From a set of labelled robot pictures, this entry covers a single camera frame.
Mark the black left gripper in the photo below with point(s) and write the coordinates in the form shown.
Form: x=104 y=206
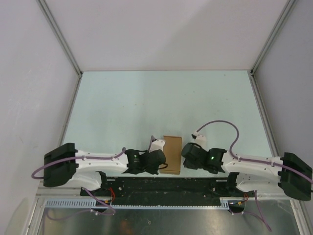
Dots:
x=153 y=170

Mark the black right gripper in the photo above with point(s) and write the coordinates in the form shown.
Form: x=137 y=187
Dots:
x=188 y=164

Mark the brown cardboard box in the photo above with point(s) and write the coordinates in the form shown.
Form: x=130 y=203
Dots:
x=172 y=151

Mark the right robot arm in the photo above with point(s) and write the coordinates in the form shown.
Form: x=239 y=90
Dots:
x=287 y=174

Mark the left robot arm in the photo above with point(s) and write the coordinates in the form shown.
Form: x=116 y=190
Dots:
x=67 y=166

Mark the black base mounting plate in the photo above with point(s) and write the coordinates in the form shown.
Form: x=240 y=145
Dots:
x=160 y=191

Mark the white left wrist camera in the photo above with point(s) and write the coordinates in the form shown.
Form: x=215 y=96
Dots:
x=157 y=144

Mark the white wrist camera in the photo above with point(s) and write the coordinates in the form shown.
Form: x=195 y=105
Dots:
x=157 y=144
x=199 y=139

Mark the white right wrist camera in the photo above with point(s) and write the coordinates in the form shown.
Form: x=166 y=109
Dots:
x=199 y=139

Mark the aluminium frame rail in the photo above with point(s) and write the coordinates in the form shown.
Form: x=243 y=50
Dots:
x=66 y=192

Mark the right aluminium corner post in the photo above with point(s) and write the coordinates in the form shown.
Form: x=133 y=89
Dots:
x=282 y=19

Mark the aluminium corner post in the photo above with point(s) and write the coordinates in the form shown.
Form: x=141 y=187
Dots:
x=58 y=34
x=282 y=19

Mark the left aluminium corner post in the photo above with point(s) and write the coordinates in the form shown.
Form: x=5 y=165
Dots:
x=58 y=34

